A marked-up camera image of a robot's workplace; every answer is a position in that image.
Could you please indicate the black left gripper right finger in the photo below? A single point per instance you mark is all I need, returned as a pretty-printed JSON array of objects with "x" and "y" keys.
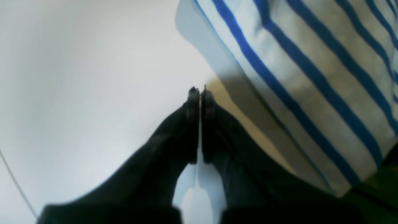
[{"x": 259, "y": 191}]

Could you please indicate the blue white striped T-shirt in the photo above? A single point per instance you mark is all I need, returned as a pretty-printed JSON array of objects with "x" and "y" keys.
[{"x": 314, "y": 82}]

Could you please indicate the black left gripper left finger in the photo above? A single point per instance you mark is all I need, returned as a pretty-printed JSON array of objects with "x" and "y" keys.
[{"x": 141, "y": 191}]

